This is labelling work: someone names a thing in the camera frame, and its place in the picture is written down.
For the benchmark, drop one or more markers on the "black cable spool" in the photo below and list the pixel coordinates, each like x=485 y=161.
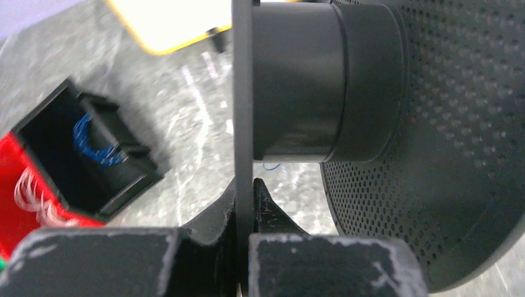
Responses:
x=413 y=109

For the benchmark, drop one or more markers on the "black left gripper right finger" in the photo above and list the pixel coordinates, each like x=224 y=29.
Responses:
x=284 y=260

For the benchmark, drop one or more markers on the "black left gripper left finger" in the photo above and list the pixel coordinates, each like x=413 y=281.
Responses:
x=196 y=259

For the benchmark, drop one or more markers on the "red plastic bin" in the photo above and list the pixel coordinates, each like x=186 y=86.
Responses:
x=27 y=201

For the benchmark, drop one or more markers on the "black plastic bin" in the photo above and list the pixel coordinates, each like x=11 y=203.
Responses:
x=86 y=153

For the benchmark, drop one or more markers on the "green plastic bin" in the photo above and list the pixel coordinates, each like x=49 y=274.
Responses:
x=2 y=264

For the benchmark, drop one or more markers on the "whiteboard with red writing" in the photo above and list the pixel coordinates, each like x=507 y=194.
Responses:
x=161 y=27

